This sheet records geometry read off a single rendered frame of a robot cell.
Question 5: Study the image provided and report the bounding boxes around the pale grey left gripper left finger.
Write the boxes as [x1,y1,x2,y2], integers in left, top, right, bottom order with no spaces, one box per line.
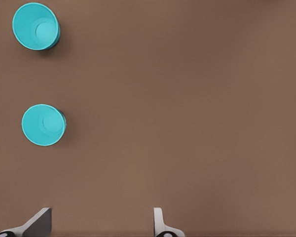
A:
[0,207,52,237]

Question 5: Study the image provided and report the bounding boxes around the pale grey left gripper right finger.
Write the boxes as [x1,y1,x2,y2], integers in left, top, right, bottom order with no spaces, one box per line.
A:
[153,207,185,237]

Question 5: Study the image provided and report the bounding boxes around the turquoise cup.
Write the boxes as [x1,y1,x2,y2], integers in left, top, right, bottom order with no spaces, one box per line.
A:
[21,104,67,147]
[12,2,61,51]

